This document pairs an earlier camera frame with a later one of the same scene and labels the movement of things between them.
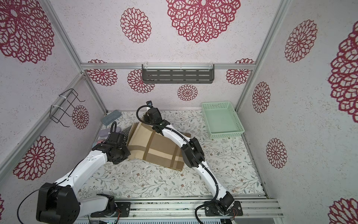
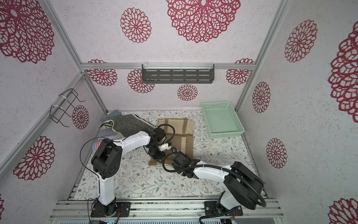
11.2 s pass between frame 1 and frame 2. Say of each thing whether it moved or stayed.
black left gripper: moved
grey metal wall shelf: stayed
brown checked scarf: moved
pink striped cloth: stayed
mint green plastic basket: stayed
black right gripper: moved
